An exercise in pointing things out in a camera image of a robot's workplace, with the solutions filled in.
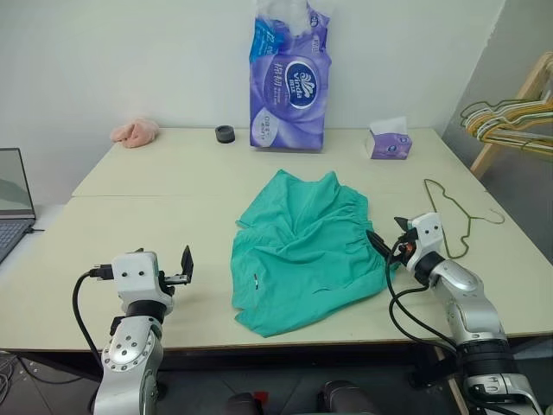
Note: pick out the wooden clothes rack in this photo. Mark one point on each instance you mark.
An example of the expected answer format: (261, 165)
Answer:
(531, 82)

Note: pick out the black laptop plug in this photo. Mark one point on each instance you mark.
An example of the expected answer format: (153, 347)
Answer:
(34, 231)

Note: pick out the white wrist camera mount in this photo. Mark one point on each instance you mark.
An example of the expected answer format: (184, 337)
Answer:
(136, 276)
(427, 233)

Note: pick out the bunch of hangers on rack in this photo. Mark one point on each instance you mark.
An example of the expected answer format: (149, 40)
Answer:
(514, 132)

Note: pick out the purple toilet paper pack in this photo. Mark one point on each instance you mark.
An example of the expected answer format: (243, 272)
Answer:
(287, 99)

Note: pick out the small purple tissue pack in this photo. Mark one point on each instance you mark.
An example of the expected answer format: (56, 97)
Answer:
(389, 144)

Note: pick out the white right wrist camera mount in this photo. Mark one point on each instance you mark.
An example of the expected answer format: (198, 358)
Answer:
(427, 233)

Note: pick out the pink fluffy cloth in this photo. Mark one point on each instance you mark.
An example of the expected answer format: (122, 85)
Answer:
(136, 134)

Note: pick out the dark rounded shape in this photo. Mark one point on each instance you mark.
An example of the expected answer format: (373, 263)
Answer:
(345, 397)

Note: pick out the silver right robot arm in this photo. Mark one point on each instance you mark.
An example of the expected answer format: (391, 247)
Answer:
(471, 298)

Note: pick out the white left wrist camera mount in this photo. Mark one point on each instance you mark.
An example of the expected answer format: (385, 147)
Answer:
(136, 276)

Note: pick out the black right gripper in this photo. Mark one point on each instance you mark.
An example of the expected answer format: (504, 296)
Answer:
(404, 248)

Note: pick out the grey laptop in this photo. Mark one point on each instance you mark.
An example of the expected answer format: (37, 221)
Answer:
(10, 194)

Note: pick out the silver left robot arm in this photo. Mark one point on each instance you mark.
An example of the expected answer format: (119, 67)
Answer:
(129, 359)

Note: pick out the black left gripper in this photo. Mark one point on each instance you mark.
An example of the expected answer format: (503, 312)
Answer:
(177, 280)

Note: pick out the green shorts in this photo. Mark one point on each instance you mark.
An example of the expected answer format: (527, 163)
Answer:
(302, 259)

